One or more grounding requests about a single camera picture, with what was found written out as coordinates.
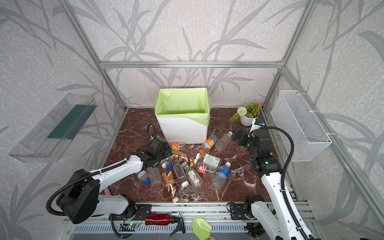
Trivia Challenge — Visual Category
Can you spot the brown label crushed bottle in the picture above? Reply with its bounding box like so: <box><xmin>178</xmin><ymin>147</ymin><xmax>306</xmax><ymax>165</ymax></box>
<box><xmin>162</xmin><ymin>171</ymin><xmax>179</xmax><ymax>203</ymax></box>

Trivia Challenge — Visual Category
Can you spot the clear bottle blue cap label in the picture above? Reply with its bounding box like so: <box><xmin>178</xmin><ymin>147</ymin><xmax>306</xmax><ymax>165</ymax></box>
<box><xmin>136</xmin><ymin>170</ymin><xmax>151</xmax><ymax>185</ymax></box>

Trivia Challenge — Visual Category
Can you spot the clear unlabelled bottle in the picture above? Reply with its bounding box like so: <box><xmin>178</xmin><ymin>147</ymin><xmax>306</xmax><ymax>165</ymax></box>
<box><xmin>215</xmin><ymin>132</ymin><xmax>233</xmax><ymax>152</ymax></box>

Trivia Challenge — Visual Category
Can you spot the bottle blue label white cap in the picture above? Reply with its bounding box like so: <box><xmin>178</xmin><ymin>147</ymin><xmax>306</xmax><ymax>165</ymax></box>
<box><xmin>212</xmin><ymin>162</ymin><xmax>232</xmax><ymax>190</ymax></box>

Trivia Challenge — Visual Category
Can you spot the bottle orange label orange cap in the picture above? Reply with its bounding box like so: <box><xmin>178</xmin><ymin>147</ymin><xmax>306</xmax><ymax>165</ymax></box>
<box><xmin>198</xmin><ymin>135</ymin><xmax>219</xmax><ymax>154</ymax></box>

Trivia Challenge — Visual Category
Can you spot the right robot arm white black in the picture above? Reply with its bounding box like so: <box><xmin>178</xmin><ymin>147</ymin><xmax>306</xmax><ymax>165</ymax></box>
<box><xmin>238</xmin><ymin>126</ymin><xmax>315</xmax><ymax>240</ymax></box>

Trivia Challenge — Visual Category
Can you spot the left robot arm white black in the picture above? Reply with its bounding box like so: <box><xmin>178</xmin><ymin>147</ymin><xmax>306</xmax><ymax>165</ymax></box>
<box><xmin>46</xmin><ymin>137</ymin><xmax>172</xmax><ymax>224</ymax></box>

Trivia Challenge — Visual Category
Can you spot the white bin with green liner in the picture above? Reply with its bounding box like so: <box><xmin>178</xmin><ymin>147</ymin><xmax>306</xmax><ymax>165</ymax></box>
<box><xmin>155</xmin><ymin>88</ymin><xmax>212</xmax><ymax>144</ymax></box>

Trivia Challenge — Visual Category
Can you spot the small bottle orange label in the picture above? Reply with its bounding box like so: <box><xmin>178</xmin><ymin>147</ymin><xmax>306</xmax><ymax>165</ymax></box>
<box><xmin>171</xmin><ymin>142</ymin><xmax>187</xmax><ymax>152</ymax></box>

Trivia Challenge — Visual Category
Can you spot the brown tea bottle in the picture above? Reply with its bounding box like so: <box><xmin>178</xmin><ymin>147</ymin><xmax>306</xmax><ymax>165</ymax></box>
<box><xmin>172</xmin><ymin>150</ymin><xmax>195</xmax><ymax>164</ymax></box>

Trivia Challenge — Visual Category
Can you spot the potted flower white pot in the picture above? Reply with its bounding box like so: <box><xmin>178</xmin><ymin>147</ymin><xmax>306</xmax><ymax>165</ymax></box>
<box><xmin>230</xmin><ymin>102</ymin><xmax>263</xmax><ymax>126</ymax></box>

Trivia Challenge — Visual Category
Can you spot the clear square bottle white cap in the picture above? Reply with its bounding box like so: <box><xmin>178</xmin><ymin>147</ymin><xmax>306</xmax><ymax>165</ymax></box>
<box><xmin>171</xmin><ymin>160</ymin><xmax>189</xmax><ymax>189</ymax></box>

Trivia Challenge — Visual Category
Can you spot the small bottle red label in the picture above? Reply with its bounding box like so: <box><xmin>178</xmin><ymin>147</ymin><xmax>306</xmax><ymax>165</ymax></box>
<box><xmin>190</xmin><ymin>163</ymin><xmax>217</xmax><ymax>176</ymax></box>

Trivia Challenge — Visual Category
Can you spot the bottle white label green band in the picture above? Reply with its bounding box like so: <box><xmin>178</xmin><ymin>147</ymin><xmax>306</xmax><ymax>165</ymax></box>
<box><xmin>181</xmin><ymin>162</ymin><xmax>204</xmax><ymax>188</ymax></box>

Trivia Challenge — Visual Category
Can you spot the red spray bottle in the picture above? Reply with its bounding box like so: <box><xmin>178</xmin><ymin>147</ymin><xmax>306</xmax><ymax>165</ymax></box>
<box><xmin>145</xmin><ymin>214</ymin><xmax>186</xmax><ymax>237</ymax></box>

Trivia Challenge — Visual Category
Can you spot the green circuit board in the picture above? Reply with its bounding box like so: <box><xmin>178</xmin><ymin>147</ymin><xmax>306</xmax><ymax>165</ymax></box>
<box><xmin>120</xmin><ymin>223</ymin><xmax>141</xmax><ymax>232</ymax></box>

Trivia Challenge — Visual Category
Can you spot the green plastic trowel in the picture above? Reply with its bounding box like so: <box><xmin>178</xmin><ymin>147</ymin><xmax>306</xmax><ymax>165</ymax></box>
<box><xmin>192</xmin><ymin>218</ymin><xmax>216</xmax><ymax>240</ymax></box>

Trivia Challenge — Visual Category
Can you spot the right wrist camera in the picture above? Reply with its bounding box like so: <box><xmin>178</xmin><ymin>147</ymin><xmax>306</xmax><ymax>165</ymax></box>
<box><xmin>249</xmin><ymin>118</ymin><xmax>265</xmax><ymax>133</ymax></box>

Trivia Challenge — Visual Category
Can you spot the white wire mesh basket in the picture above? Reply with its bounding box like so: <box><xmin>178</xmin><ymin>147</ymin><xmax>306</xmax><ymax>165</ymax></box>
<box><xmin>271</xmin><ymin>90</ymin><xmax>332</xmax><ymax>162</ymax></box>

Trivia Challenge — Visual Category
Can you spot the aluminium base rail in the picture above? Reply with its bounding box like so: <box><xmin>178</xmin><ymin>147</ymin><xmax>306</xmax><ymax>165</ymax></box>
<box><xmin>57</xmin><ymin>202</ymin><xmax>259</xmax><ymax>239</ymax></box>

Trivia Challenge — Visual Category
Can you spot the clear acrylic wall shelf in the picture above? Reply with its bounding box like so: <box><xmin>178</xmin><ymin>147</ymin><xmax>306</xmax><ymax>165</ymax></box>
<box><xmin>9</xmin><ymin>94</ymin><xmax>97</xmax><ymax>163</ymax></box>

